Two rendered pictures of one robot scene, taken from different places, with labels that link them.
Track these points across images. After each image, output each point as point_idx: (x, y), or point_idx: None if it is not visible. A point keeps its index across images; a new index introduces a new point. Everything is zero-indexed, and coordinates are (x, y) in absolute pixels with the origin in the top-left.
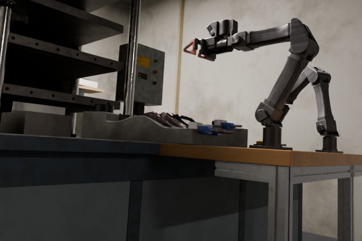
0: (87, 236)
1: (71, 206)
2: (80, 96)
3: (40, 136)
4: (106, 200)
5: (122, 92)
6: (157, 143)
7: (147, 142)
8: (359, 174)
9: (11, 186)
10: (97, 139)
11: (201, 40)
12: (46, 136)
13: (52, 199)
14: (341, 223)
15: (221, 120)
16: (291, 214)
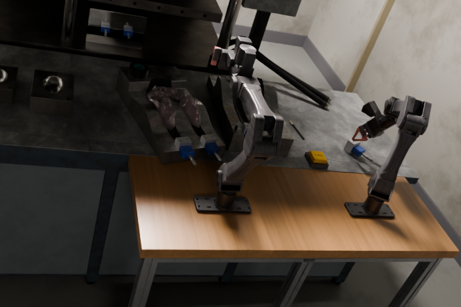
0: (62, 197)
1: (49, 179)
2: (168, 5)
3: (12, 144)
4: (79, 179)
5: None
6: (127, 154)
7: (115, 153)
8: (334, 260)
9: (1, 163)
10: (61, 149)
11: (221, 54)
12: (16, 145)
13: (32, 173)
14: (283, 286)
15: (246, 128)
16: (151, 278)
